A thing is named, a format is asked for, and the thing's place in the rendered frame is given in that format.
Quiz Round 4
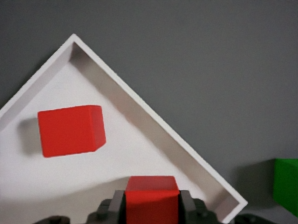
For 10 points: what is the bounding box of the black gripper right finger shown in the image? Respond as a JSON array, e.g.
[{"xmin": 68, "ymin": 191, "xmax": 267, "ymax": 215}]
[{"xmin": 178, "ymin": 190, "xmax": 276, "ymax": 224}]

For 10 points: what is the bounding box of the green block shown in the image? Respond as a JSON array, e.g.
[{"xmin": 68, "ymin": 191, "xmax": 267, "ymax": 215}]
[{"xmin": 273, "ymin": 158, "xmax": 298, "ymax": 218}]

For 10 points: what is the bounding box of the red block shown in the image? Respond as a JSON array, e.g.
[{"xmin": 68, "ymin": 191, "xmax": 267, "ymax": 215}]
[
  {"xmin": 125, "ymin": 176, "xmax": 180, "ymax": 224},
  {"xmin": 37, "ymin": 105, "xmax": 106, "ymax": 158}
]

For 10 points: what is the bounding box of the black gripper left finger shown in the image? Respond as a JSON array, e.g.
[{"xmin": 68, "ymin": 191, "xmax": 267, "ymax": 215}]
[{"xmin": 34, "ymin": 190, "xmax": 126, "ymax": 224}]

